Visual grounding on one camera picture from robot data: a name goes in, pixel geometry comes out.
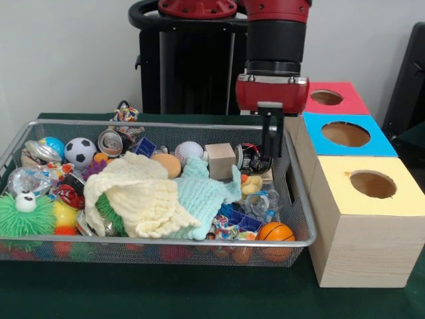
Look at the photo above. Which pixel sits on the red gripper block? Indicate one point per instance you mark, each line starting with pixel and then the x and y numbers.
pixel 272 93

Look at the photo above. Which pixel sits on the crushed black drink can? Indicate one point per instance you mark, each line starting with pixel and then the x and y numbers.
pixel 249 159

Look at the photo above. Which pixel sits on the mint green cloth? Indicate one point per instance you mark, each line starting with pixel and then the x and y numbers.
pixel 199 192

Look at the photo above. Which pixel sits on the cream yellow cloth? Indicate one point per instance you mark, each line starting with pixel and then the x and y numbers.
pixel 139 199

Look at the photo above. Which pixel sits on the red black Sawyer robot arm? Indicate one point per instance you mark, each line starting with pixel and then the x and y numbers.
pixel 275 36

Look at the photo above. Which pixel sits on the shallow metal mesh bin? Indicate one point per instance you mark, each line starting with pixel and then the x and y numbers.
pixel 282 212

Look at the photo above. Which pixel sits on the wooden box with three holes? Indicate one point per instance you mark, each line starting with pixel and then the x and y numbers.
pixel 365 252

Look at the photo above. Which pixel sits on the small yellow duck plush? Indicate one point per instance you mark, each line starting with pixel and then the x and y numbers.
pixel 252 184

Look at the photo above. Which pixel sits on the plain wooden cube block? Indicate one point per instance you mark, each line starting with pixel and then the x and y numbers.
pixel 219 161

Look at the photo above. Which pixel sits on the crushed clear water bottle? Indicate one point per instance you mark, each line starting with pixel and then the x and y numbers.
pixel 262 204

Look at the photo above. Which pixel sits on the white toy baseball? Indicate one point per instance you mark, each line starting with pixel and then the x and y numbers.
pixel 188 151

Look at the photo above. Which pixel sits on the orange toy basketball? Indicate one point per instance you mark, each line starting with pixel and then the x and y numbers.
pixel 275 231

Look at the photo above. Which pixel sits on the dark green table cloth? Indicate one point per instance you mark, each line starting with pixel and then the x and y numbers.
pixel 166 292
pixel 411 143

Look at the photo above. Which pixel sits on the black upright panel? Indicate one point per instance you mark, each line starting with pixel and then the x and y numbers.
pixel 408 83

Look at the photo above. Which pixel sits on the small toy soccer ball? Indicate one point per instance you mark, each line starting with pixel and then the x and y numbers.
pixel 80 153

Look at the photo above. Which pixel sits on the green spiky ball with eyes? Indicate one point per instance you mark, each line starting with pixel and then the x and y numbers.
pixel 30 222

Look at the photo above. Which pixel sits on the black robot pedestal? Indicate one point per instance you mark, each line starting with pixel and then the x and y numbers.
pixel 192 66

